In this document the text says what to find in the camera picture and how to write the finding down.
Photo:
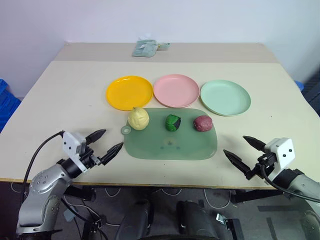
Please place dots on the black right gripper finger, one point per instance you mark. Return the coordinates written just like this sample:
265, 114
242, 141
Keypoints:
238, 162
256, 143

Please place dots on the folded green cloth pouch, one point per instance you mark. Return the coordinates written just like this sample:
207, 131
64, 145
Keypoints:
144, 48

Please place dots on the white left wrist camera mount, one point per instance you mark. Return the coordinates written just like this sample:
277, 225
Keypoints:
71, 146

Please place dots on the black table frame bracket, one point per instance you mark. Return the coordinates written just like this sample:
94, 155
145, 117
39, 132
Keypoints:
80, 193
255, 196

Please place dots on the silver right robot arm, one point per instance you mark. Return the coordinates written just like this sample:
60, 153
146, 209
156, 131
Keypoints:
302, 190

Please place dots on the dark ribbed box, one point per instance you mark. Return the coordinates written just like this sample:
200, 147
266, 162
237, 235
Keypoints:
313, 92

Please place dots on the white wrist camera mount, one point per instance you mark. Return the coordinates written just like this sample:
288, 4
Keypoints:
71, 146
281, 152

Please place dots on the green toy fruit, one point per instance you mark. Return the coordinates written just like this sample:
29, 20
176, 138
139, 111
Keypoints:
172, 123

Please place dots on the yellow plastic plate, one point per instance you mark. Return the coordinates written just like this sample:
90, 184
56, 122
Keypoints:
129, 92

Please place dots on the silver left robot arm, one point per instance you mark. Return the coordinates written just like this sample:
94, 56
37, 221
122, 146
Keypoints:
42, 185

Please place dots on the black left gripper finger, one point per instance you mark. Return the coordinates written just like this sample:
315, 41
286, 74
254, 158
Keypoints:
96, 136
111, 153

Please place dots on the green translucent cutting mat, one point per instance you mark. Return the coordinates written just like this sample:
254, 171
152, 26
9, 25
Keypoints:
172, 147

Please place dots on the small blue plastic object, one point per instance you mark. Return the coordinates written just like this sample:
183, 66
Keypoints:
300, 86

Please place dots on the blue plastic crate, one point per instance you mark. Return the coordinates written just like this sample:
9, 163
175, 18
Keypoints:
6, 105

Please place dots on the dark red toy fruit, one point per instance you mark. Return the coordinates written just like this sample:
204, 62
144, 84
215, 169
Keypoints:
203, 123

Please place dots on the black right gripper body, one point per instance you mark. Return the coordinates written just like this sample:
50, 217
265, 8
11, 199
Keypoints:
266, 165

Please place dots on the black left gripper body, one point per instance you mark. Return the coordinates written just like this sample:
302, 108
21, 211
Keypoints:
88, 158

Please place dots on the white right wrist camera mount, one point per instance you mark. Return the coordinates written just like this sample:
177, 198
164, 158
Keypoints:
281, 152

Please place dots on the light green plastic plate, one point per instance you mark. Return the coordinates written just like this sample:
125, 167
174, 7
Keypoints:
225, 97

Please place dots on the pale yellow toy fruit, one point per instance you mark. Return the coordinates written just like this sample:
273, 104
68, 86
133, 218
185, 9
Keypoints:
138, 119

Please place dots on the pink plastic plate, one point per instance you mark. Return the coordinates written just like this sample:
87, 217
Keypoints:
176, 90

